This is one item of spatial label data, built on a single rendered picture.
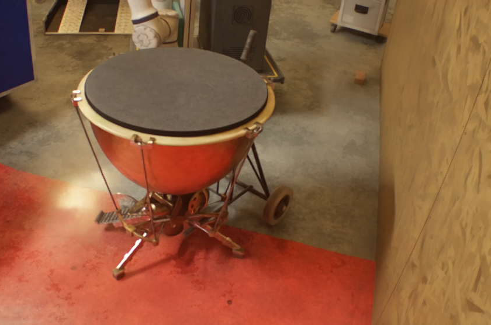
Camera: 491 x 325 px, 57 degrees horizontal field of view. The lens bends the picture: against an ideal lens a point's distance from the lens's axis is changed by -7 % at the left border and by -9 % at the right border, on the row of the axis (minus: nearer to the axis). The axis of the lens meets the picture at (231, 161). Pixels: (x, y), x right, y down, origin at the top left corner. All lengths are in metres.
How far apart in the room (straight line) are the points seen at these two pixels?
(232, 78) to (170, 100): 0.29
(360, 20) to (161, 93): 3.35
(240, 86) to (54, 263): 1.11
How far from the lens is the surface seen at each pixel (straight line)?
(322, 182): 2.72
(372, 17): 4.77
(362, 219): 2.55
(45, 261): 2.21
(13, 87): 3.18
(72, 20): 4.64
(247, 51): 2.04
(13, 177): 2.70
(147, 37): 2.61
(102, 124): 1.55
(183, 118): 1.54
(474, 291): 1.09
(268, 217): 2.27
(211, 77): 1.81
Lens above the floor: 1.59
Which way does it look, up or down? 36 degrees down
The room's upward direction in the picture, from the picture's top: 7 degrees clockwise
